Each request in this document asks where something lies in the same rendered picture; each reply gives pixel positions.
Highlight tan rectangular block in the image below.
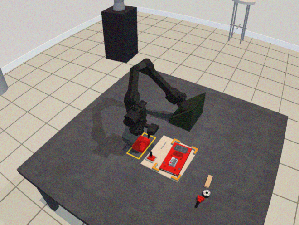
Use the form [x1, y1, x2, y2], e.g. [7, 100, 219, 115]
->
[204, 175, 213, 188]

